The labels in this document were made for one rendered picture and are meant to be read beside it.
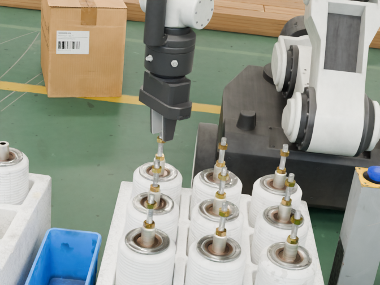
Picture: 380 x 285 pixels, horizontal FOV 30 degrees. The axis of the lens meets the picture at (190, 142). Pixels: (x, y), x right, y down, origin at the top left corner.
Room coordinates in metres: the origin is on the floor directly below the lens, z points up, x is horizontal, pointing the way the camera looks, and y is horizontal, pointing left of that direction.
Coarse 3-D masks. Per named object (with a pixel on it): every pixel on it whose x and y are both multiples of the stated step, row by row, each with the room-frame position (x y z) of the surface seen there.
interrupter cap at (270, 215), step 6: (264, 210) 1.11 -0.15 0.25; (270, 210) 1.11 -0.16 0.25; (276, 210) 1.11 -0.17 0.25; (294, 210) 1.12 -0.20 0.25; (264, 216) 1.09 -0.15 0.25; (270, 216) 1.09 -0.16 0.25; (276, 216) 1.10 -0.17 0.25; (270, 222) 1.07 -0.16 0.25; (276, 222) 1.07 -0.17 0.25; (282, 222) 1.08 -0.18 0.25; (288, 222) 1.08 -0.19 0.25; (282, 228) 1.06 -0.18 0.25; (288, 228) 1.06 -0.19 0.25
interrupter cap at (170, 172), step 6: (150, 162) 1.24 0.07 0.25; (144, 168) 1.21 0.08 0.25; (150, 168) 1.22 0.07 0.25; (168, 168) 1.23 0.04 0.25; (174, 168) 1.23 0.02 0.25; (144, 174) 1.19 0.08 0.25; (150, 174) 1.19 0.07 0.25; (168, 174) 1.20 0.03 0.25; (174, 174) 1.20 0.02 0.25; (150, 180) 1.17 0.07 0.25; (162, 180) 1.17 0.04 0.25; (168, 180) 1.18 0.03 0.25
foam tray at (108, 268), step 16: (128, 192) 1.24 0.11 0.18; (240, 208) 1.23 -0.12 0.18; (304, 208) 1.26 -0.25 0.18; (112, 224) 1.12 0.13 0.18; (112, 240) 1.06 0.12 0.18; (176, 240) 1.13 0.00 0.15; (112, 256) 1.02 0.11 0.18; (176, 256) 1.04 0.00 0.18; (112, 272) 0.97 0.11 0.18; (176, 272) 0.99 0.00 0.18; (256, 272) 1.03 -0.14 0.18; (320, 272) 1.04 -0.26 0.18
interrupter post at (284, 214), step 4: (280, 204) 1.09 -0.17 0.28; (280, 208) 1.09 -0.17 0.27; (284, 208) 1.08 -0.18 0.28; (288, 208) 1.08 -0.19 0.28; (280, 212) 1.09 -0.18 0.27; (284, 212) 1.08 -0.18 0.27; (288, 212) 1.08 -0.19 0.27; (280, 216) 1.09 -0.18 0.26; (284, 216) 1.08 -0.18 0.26; (288, 216) 1.09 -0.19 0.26; (280, 220) 1.08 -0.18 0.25; (284, 220) 1.08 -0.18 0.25; (288, 220) 1.09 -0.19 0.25
